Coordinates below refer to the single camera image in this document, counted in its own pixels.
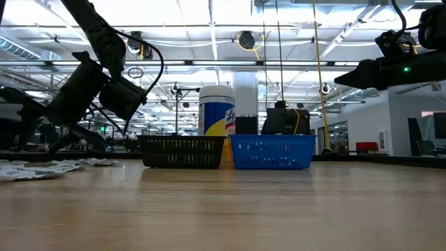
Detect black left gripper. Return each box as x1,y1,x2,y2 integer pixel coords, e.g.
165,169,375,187
0,51,112,155

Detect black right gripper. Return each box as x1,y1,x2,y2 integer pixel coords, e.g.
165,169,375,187
333,51,446,92

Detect white first aid packet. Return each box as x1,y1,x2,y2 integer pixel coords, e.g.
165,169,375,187
0,159,31,167
51,158,84,167

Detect white disinfecting wipes canister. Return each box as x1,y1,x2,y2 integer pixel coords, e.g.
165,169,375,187
197,84,237,165

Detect large white blue-print packet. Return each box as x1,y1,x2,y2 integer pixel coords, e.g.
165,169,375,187
0,163,82,183

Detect white green striped packet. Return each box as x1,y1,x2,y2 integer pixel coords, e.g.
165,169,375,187
79,158,123,167

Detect red box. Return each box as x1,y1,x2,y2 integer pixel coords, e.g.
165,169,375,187
355,141,380,153

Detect black monitor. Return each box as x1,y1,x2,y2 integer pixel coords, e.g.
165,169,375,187
266,107,312,135
433,112,446,140

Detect blue plastic basket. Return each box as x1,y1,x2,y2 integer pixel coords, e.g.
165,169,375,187
228,134,317,171

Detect black partition panel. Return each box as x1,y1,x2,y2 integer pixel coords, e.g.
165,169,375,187
235,115,259,135

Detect black plastic basket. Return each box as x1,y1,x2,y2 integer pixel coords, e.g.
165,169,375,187
136,135,226,169

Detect long ceiling light bar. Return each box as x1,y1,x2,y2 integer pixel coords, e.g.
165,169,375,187
0,60,360,68

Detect thick yellow hanging cable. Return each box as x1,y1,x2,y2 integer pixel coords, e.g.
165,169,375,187
312,0,331,150

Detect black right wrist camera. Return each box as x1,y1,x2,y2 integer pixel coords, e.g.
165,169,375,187
374,29,418,59

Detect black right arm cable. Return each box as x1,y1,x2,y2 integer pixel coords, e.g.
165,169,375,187
390,0,419,34

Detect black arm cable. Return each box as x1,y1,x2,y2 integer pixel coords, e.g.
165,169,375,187
114,30,165,137
390,0,419,34

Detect hanging black cable loop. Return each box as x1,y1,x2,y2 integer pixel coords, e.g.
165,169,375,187
127,66,145,79

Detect black ceiling cord reel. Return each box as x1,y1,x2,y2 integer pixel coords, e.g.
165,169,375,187
238,30,257,50
125,30,154,61

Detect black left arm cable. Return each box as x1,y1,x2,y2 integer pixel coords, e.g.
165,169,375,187
114,30,165,137

